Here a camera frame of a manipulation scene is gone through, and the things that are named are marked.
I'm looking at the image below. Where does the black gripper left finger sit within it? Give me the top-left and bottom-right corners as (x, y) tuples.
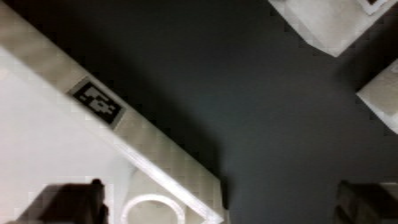
(16, 179), (108, 224)

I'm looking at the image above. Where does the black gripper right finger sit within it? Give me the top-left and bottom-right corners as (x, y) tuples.
(332, 181), (398, 224)

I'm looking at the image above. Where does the white square table top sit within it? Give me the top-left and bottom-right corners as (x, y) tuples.
(0, 0), (229, 224)

